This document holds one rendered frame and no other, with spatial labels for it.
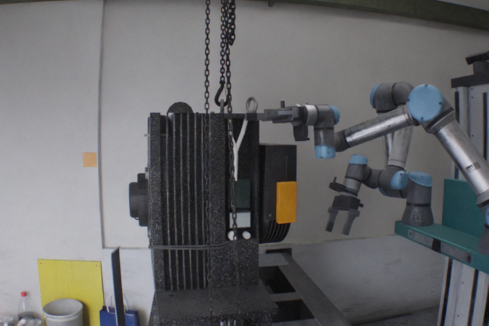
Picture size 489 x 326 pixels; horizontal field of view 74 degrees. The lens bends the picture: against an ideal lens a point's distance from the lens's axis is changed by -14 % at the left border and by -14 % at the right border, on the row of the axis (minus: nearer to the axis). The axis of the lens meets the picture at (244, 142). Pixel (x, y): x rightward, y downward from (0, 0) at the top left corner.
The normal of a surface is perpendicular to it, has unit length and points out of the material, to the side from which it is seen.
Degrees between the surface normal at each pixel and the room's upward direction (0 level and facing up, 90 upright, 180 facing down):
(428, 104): 84
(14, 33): 90
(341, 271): 90
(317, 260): 90
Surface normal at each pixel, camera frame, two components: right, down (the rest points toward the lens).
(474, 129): -0.99, 0.00
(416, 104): -0.64, -0.09
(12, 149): 0.15, 0.02
